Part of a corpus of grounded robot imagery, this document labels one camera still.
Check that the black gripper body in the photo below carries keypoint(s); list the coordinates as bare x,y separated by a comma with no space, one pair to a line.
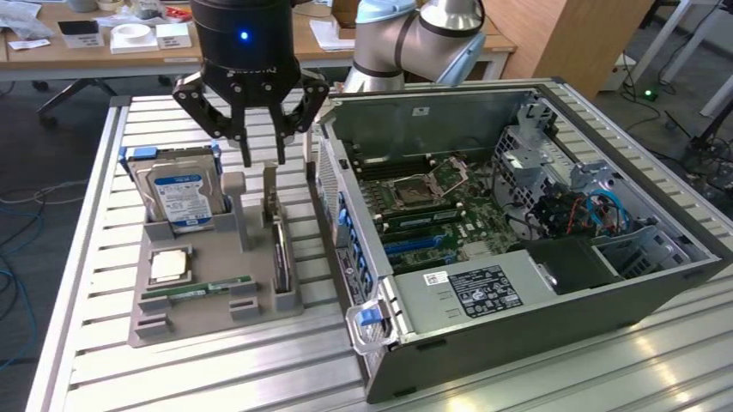
246,47

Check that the black Nvidia graphics card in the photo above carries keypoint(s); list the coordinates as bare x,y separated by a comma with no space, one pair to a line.
281,257

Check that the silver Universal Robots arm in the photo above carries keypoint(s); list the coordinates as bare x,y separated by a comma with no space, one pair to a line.
389,47

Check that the wooden desk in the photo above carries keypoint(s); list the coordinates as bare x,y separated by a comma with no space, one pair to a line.
86,60
326,56

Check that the plain white box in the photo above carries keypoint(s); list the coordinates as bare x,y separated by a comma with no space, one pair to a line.
174,36

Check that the red small item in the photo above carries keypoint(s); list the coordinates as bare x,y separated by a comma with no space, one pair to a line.
180,15

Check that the white paper stack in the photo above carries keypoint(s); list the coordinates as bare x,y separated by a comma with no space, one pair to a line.
329,36

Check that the brown cardboard box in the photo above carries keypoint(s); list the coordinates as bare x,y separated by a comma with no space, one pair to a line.
344,13

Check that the hard disk in blue caddy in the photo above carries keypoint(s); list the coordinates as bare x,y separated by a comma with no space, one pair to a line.
178,193

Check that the white box under tape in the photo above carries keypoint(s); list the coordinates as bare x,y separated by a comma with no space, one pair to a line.
134,46

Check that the white tape roll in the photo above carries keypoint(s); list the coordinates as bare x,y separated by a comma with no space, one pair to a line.
131,32

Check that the black office chair base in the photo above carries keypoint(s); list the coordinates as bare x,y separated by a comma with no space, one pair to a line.
75,92

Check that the CPU socket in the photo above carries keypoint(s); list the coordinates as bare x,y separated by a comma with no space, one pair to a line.
413,191

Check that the black and white box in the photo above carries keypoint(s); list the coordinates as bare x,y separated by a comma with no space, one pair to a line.
81,32

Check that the metal socket cover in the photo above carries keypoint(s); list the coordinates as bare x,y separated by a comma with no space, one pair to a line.
456,171

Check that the grey cup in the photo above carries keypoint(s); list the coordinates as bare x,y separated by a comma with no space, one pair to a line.
82,5

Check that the RAM stick with white label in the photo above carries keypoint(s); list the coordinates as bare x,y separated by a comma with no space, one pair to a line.
424,219

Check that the white card with red print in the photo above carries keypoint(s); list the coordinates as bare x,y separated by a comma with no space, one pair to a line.
29,44

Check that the grey plastic parts rack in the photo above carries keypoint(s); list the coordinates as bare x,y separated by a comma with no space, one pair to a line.
224,266

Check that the silver CPU chip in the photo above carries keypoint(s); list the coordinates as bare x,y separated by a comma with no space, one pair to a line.
169,266

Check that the blue expansion slot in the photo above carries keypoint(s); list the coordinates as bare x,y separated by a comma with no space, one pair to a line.
413,246

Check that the clear plastic bag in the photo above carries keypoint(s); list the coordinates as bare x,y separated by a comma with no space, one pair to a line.
23,19

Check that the green Dell motherboard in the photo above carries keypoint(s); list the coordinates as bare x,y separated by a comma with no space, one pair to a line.
481,219

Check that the grey metal disk bay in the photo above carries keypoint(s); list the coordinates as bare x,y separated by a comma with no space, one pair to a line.
641,253
527,171

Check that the green RAM stick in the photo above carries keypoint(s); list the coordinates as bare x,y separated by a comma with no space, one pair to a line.
189,292

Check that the silver chipset heatsink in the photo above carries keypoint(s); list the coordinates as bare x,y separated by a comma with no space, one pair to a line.
476,252

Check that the wooden cabinet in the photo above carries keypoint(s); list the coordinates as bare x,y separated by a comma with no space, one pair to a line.
573,43

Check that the blue case latch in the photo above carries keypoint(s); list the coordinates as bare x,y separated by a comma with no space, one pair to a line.
368,315

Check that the grey power supply unit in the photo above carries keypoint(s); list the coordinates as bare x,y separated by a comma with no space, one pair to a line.
436,300

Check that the white box with red button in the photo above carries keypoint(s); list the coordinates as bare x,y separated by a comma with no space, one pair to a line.
623,73

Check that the device with green light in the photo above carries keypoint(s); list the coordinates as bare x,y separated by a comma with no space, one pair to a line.
649,93

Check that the open grey PC case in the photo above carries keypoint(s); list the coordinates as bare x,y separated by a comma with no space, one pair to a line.
516,343

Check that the white table frame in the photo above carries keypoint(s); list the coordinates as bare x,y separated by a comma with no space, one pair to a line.
664,38

